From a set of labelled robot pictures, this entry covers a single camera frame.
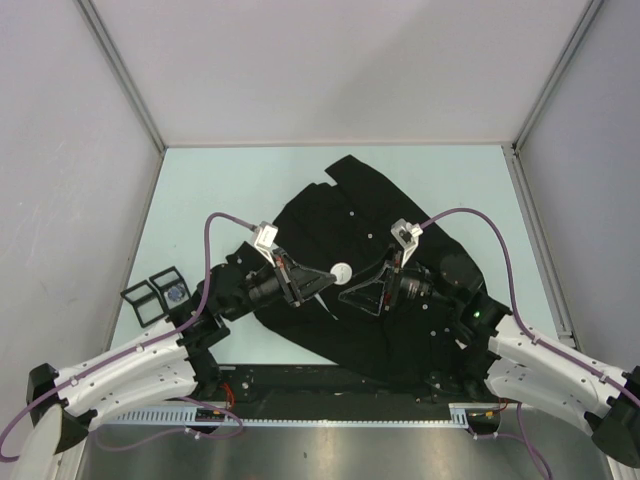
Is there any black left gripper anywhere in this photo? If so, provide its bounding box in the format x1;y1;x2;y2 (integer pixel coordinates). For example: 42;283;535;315
224;247;335;321

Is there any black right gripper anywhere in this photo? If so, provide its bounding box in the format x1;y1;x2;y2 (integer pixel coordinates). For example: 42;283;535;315
339;244;459;316

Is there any pink red round brooch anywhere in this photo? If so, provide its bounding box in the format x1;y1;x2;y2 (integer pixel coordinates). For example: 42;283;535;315
330;262;353;286

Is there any black button-up shirt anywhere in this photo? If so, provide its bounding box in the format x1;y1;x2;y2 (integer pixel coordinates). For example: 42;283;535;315
229;156;487;384

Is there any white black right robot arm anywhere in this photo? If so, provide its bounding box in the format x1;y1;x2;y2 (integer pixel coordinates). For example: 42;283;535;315
339;248;639;468

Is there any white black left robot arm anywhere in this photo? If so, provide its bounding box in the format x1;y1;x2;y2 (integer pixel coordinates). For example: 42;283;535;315
26;248;337;453

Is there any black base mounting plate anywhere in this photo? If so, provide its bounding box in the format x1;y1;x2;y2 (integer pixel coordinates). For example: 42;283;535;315
193;364;498;403

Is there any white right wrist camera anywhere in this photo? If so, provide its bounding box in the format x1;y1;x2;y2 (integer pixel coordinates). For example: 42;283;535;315
390;218;423;267

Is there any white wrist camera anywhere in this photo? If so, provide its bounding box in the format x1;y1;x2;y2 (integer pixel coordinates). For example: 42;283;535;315
250;221;278;266
390;218;423;267

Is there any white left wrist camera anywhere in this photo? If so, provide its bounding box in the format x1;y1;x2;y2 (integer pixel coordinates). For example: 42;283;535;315
250;221;278;266

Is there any black square frame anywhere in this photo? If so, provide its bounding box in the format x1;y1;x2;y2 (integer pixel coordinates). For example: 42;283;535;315
120;280;165;328
148;266;191;312

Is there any white slotted cable duct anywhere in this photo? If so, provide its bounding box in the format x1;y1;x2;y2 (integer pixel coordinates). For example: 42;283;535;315
107;403;469;429

